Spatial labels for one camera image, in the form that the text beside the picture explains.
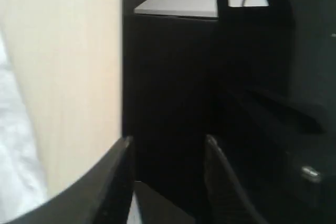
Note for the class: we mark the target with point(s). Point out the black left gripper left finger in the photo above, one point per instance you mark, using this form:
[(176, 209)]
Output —
[(102, 195)]

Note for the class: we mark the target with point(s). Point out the black cabinet beside table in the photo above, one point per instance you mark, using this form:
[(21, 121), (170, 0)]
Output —
[(260, 80)]

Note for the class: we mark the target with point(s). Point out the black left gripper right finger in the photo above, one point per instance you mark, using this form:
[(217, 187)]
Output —
[(227, 197)]

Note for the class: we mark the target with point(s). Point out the white box on shelf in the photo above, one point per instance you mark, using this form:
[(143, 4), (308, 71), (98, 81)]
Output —
[(193, 8)]

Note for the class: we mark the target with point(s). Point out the white t-shirt red lettering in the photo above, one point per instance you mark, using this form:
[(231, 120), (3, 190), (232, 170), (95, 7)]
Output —
[(23, 184)]

